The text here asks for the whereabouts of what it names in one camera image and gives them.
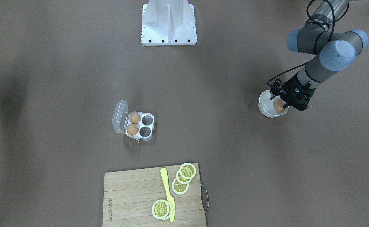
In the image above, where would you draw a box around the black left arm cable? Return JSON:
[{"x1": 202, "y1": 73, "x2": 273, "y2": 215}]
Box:
[{"x1": 267, "y1": 0, "x2": 350, "y2": 87}]

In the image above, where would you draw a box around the brown egg from bowl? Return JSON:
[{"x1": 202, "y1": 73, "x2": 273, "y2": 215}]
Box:
[{"x1": 273, "y1": 99, "x2": 285, "y2": 114}]

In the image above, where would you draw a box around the lemon slice lower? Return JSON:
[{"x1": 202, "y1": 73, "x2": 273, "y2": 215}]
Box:
[{"x1": 172, "y1": 179, "x2": 189, "y2": 195}]

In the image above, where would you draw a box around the white ceramic bowl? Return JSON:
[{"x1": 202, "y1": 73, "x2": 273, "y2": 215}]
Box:
[{"x1": 258, "y1": 90, "x2": 289, "y2": 118}]

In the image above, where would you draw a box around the lemon slice middle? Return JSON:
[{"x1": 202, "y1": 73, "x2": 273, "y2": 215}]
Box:
[{"x1": 176, "y1": 171, "x2": 192, "y2": 184}]

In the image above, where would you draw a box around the clear plastic egg box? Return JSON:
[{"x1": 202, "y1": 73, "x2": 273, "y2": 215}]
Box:
[{"x1": 112, "y1": 100, "x2": 156, "y2": 141}]

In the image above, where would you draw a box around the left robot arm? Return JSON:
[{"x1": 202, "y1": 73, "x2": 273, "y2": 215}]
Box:
[{"x1": 270, "y1": 0, "x2": 369, "y2": 111}]

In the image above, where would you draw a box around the brown egg front slot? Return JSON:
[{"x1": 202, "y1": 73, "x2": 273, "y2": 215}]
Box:
[{"x1": 126, "y1": 124, "x2": 139, "y2": 136}]

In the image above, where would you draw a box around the brown egg rear slot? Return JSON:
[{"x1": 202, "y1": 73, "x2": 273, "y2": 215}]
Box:
[{"x1": 129, "y1": 112, "x2": 142, "y2": 125}]

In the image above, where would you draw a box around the brown egg slot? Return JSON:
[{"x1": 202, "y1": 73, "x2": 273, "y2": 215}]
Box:
[
  {"x1": 129, "y1": 112, "x2": 142, "y2": 125},
  {"x1": 126, "y1": 124, "x2": 139, "y2": 136}
]

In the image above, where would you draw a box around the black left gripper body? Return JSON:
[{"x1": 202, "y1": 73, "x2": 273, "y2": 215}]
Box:
[{"x1": 282, "y1": 74, "x2": 316, "y2": 111}]

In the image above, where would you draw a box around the bamboo cutting board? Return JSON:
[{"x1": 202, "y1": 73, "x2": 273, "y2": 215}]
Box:
[{"x1": 102, "y1": 163, "x2": 207, "y2": 227}]

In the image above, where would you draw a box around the yellow plastic knife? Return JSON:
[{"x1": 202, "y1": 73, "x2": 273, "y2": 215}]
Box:
[{"x1": 160, "y1": 167, "x2": 176, "y2": 222}]

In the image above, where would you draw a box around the lemon slice by knife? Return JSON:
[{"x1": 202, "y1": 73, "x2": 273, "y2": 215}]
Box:
[{"x1": 151, "y1": 199, "x2": 173, "y2": 220}]

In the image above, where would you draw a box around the lemon slice top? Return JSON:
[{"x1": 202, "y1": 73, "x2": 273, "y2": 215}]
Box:
[{"x1": 178, "y1": 163, "x2": 196, "y2": 179}]

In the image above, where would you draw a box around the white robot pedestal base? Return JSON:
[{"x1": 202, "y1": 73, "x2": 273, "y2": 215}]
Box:
[{"x1": 140, "y1": 0, "x2": 197, "y2": 46}]

